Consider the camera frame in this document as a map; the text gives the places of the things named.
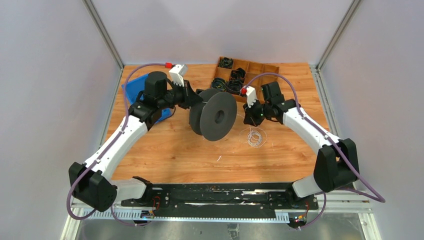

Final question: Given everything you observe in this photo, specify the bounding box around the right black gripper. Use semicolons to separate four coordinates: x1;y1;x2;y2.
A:
243;97;272;127

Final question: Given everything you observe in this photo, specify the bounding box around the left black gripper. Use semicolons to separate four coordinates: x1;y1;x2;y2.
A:
158;78;204;110

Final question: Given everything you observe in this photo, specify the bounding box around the white thin wire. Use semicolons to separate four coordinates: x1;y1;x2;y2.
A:
215;112;275;163

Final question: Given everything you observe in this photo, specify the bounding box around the black cable spool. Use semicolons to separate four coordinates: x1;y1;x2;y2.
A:
189;88;237;142

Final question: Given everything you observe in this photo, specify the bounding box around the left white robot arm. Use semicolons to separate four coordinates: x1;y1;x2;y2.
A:
67;71;203;212

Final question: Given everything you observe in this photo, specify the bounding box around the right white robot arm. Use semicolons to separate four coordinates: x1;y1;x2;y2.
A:
241;81;359;209

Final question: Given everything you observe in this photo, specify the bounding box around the black plastic bin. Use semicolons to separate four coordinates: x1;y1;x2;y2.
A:
195;89;209;98

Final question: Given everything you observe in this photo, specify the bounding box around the wooden compartment tray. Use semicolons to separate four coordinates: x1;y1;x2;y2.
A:
210;56;280;103

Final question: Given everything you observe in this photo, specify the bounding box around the blue plastic bin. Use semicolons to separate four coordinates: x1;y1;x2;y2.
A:
121;73;172;123

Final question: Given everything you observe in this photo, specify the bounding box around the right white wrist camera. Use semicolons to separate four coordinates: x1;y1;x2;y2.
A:
242;86;258;108

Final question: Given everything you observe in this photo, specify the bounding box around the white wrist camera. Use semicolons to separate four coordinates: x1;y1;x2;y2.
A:
168;64;189;87
242;86;258;108

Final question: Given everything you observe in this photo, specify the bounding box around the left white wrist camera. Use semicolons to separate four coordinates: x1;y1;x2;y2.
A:
168;64;189;87

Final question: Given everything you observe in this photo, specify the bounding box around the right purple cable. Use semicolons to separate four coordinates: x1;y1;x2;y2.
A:
239;72;386;230

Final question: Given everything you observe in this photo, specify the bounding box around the purple cable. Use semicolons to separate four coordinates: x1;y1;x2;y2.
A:
239;72;386;230
66;62;174;227

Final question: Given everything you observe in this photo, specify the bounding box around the coiled cable top left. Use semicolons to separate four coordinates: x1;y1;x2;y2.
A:
218;57;234;70

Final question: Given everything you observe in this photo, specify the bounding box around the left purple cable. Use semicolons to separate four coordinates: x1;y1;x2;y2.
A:
66;62;174;227

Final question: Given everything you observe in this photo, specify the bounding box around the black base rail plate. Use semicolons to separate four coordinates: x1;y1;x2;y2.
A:
121;182;319;220

